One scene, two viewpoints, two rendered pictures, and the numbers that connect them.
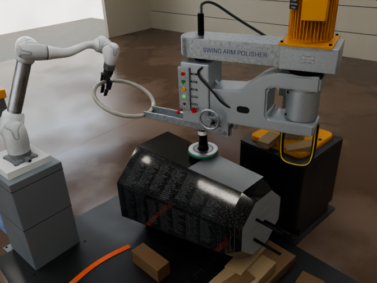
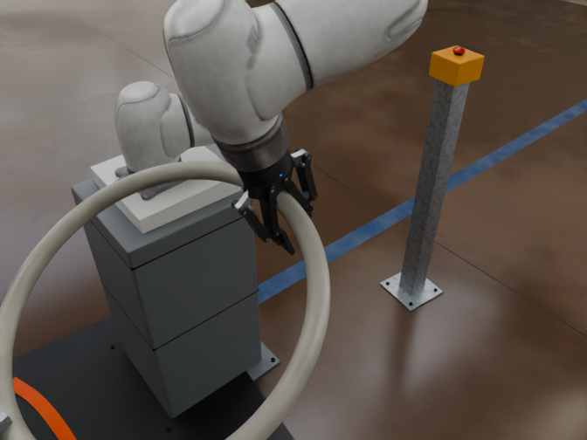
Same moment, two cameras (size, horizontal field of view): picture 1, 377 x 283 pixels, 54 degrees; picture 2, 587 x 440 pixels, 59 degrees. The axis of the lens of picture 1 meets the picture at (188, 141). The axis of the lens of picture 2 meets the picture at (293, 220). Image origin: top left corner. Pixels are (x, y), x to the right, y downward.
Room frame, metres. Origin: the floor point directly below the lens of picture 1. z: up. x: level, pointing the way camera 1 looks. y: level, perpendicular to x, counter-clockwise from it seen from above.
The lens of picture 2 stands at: (2.91, 0.03, 1.69)
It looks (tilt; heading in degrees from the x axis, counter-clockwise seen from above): 38 degrees down; 99
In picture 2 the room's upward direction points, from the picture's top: straight up
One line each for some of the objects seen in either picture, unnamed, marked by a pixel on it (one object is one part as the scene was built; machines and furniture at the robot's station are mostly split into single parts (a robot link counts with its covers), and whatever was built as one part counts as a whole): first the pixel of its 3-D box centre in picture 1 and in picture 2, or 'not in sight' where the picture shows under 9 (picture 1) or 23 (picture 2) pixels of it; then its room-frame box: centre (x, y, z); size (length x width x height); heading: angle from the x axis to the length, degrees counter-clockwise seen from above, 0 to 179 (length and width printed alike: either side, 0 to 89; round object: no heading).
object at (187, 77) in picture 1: (184, 88); not in sight; (2.27, 0.01, 1.35); 0.08 x 0.03 x 0.28; 62
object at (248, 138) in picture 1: (287, 176); not in sight; (2.66, -0.85, 0.37); 0.66 x 0.66 x 0.74; 42
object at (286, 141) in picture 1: (292, 135); not in sight; (2.66, -0.85, 0.76); 0.49 x 0.49 x 0.05; 42
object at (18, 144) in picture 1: (15, 136); (148, 124); (2.33, 1.22, 1.02); 0.18 x 0.16 x 0.22; 32
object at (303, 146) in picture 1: (299, 145); not in sight; (2.43, -0.84, 0.80); 0.20 x 0.10 x 0.05; 88
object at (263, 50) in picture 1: (254, 51); not in sight; (2.18, -0.41, 1.60); 0.96 x 0.25 x 0.17; 62
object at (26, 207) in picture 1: (35, 207); (178, 285); (2.32, 1.22, 0.40); 0.50 x 0.50 x 0.80; 48
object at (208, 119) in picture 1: (211, 117); not in sight; (2.18, -0.16, 1.18); 0.15 x 0.10 x 0.15; 62
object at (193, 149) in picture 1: (203, 149); not in sight; (2.34, -0.11, 0.85); 0.21 x 0.21 x 0.01
